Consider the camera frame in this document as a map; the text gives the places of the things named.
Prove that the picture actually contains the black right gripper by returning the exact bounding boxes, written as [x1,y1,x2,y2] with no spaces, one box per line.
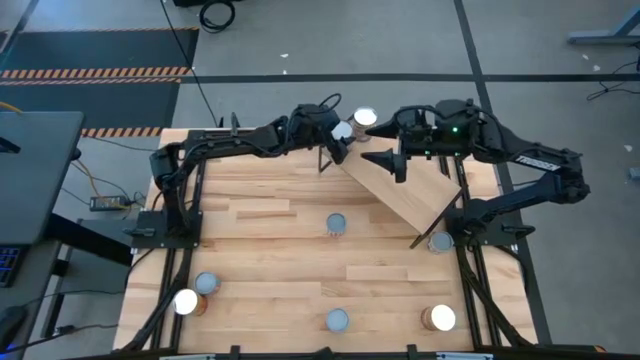
[360,101,455,183]

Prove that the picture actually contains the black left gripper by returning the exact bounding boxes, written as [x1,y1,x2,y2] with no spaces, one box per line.
[294,103,357,165]

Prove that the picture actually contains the tall tin can shiny lid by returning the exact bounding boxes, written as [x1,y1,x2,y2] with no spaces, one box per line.
[172,288,209,317]
[330,120,355,150]
[351,105,379,144]
[420,303,457,333]

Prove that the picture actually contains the short tin can blue rim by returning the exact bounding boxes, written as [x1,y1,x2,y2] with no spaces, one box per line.
[325,212,348,239]
[427,230,455,255]
[325,307,351,334]
[193,271,222,297]

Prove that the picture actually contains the grey desk foot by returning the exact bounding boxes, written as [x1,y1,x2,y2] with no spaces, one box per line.
[567,3,640,46]

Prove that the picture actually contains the black hazard-striped floor mat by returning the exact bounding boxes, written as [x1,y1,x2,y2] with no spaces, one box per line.
[0,27,200,139]

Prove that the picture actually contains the dark grey desk top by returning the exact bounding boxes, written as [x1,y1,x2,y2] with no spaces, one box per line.
[0,110,85,246]

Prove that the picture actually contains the black keyboard blue lights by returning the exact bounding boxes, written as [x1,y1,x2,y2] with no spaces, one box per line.
[0,245,22,289]

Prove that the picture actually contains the black computer mouse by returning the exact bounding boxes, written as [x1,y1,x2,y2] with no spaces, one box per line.
[0,304,30,349]

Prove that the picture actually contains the wooden tray with black handles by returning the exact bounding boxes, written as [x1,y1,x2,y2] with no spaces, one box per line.
[316,117,464,250]

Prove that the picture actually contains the long black floor cable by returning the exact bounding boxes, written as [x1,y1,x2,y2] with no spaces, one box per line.
[158,0,222,129]

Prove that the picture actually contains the coiled black cable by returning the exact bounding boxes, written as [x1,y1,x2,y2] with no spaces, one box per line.
[198,0,237,35]

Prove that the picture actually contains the black aluminium table frame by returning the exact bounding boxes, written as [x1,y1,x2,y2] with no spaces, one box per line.
[119,127,551,360]

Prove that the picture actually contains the thin black floor cable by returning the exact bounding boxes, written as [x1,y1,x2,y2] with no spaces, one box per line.
[585,52,640,102]

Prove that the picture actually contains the orange cable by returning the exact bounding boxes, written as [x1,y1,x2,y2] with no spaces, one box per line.
[74,158,104,199]

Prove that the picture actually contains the black desk leg frame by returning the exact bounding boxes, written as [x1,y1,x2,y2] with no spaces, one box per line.
[42,213,135,339]

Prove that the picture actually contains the black cable under desk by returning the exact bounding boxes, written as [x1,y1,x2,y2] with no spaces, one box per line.
[22,247,156,307]

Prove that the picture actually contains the black cable with plug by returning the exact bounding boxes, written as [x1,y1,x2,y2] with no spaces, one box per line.
[0,322,120,354]

